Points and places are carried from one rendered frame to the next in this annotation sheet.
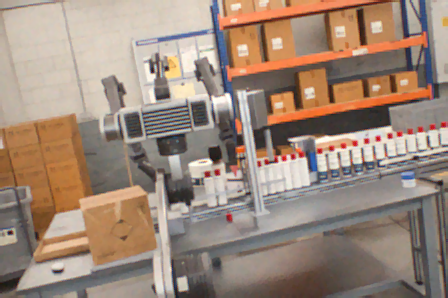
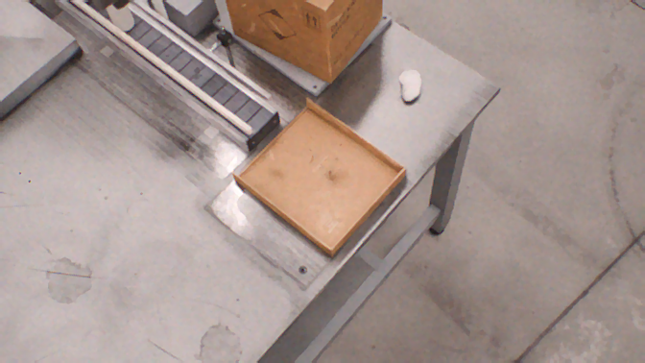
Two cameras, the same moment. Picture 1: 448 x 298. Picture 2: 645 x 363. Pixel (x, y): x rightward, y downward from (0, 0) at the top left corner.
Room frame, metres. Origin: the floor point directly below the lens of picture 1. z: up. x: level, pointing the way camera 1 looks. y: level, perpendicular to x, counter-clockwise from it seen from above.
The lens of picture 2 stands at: (2.91, 1.56, 2.28)
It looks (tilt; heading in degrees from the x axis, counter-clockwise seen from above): 63 degrees down; 237
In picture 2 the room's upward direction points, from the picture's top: 7 degrees counter-clockwise
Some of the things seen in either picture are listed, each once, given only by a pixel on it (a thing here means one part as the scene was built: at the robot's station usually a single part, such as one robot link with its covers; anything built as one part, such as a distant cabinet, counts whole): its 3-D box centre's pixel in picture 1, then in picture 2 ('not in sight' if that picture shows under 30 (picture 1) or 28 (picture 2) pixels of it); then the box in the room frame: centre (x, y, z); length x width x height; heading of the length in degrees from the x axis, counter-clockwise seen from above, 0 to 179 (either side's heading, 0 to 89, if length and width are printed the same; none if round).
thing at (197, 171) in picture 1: (204, 172); not in sight; (3.27, 0.16, 0.95); 0.20 x 0.20 x 0.14
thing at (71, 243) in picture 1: (67, 244); (319, 173); (2.50, 0.91, 0.85); 0.30 x 0.26 x 0.04; 100
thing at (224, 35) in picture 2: not in sight; (222, 55); (2.49, 0.54, 0.91); 0.07 x 0.03 x 0.16; 10
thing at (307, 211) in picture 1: (218, 206); (24, 44); (2.84, 0.09, 0.82); 2.10 x 1.31 x 0.02; 100
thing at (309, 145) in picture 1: (304, 159); not in sight; (2.84, -0.47, 1.01); 0.14 x 0.13 x 0.26; 100
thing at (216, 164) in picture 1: (217, 168); not in sight; (2.94, 0.06, 1.03); 0.09 x 0.09 x 0.30
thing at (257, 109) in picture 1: (252, 110); not in sight; (2.61, -0.19, 1.38); 0.17 x 0.10 x 0.19; 155
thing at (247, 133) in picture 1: (250, 152); not in sight; (2.54, -0.13, 1.16); 0.04 x 0.04 x 0.67; 10
